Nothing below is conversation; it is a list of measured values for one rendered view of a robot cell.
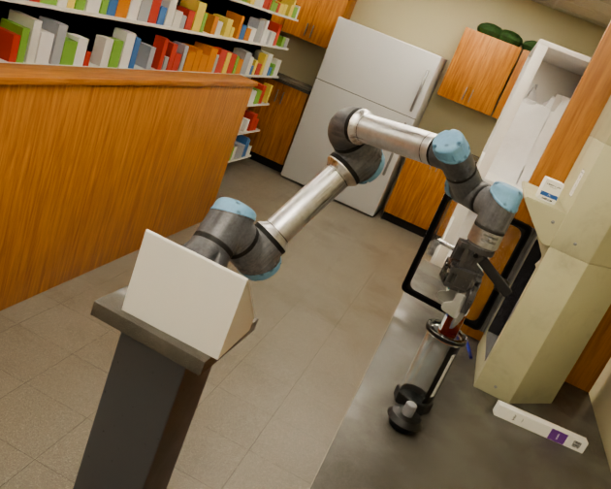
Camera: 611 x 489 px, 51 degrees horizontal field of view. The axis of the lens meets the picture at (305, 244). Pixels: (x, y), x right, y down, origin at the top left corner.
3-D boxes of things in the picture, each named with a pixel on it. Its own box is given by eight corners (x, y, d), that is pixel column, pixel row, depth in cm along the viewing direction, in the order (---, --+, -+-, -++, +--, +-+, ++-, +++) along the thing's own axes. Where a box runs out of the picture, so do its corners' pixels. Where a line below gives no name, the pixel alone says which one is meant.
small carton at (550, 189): (552, 201, 179) (562, 182, 177) (554, 205, 174) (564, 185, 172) (534, 194, 180) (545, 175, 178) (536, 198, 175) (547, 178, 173)
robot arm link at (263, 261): (211, 244, 176) (352, 114, 182) (240, 273, 186) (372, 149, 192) (231, 264, 167) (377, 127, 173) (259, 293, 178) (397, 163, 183)
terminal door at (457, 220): (478, 332, 214) (534, 227, 201) (400, 289, 224) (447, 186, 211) (479, 331, 215) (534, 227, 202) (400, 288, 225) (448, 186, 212)
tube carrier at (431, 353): (434, 417, 160) (471, 347, 153) (395, 404, 159) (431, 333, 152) (429, 394, 170) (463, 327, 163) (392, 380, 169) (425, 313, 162)
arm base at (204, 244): (161, 250, 157) (182, 218, 161) (176, 276, 171) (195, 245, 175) (213, 274, 153) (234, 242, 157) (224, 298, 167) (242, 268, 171)
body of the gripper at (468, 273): (437, 276, 157) (458, 233, 153) (469, 287, 158) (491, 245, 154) (442, 288, 150) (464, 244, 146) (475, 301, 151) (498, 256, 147)
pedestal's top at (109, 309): (89, 314, 155) (93, 301, 154) (159, 279, 185) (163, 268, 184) (200, 375, 149) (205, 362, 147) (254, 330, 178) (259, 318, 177)
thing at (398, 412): (420, 443, 149) (433, 421, 147) (384, 431, 149) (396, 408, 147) (416, 420, 158) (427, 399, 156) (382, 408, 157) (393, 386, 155)
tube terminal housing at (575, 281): (547, 378, 213) (670, 168, 187) (554, 426, 182) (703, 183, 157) (477, 344, 217) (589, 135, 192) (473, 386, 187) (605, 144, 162)
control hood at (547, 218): (542, 223, 202) (557, 194, 198) (549, 246, 171) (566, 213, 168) (507, 208, 204) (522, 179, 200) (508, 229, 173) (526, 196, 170)
